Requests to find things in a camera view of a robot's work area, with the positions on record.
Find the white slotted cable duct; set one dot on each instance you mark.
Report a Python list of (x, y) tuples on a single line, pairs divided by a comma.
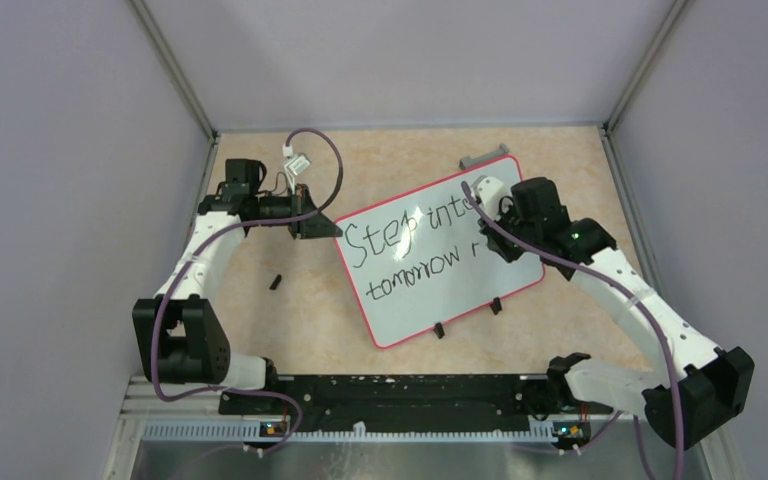
[(246, 431)]

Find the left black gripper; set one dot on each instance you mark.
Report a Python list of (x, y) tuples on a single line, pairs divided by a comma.
[(318, 227)]

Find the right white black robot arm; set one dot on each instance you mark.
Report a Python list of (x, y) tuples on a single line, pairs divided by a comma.
[(694, 387)]

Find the black whiteboard foot clip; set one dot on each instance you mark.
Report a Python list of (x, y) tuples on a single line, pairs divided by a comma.
[(496, 306), (439, 331)]

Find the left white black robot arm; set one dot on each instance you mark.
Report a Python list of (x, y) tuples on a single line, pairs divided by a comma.
[(179, 336)]

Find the pink framed whiteboard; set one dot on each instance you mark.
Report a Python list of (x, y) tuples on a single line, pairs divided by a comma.
[(417, 261)]

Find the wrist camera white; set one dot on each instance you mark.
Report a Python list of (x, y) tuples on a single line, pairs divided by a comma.
[(493, 197), (294, 165)]

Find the grey whiteboard eraser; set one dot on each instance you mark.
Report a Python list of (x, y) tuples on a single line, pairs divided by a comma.
[(469, 162)]

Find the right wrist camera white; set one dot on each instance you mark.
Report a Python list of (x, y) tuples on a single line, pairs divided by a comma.
[(493, 197)]

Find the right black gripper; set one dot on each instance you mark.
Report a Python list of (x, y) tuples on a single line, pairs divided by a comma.
[(509, 254)]

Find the black marker cap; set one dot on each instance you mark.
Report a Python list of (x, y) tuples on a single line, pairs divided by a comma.
[(276, 282)]

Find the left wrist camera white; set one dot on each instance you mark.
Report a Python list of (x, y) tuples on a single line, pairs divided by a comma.
[(294, 165)]

